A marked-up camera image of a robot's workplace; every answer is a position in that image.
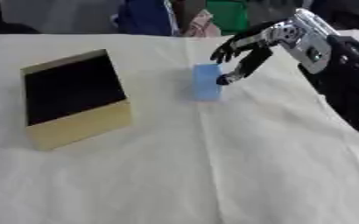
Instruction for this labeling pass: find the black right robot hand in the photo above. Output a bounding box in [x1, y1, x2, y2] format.
[208, 18, 295, 86]

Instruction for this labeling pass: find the tan cardboard box black inside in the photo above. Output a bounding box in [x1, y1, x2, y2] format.
[18, 48, 134, 152]

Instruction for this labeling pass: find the green bag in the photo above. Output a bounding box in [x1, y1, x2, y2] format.
[205, 0, 252, 36]

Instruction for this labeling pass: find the light blue rectangular block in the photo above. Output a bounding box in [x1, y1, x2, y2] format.
[190, 62, 224, 102]

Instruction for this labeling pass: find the person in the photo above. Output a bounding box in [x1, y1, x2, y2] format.
[110, 0, 222, 38]

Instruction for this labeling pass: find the black chair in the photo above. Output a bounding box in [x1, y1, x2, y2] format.
[0, 0, 42, 35]

